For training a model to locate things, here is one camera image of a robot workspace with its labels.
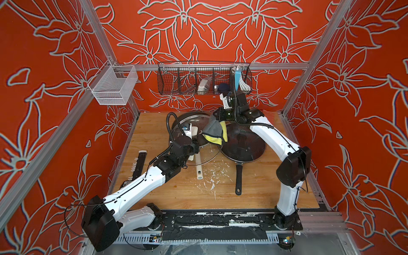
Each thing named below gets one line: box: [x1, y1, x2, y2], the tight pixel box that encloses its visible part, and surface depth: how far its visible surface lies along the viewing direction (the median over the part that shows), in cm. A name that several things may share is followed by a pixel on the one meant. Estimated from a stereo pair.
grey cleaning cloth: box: [201, 115, 228, 146], surface depth 78 cm
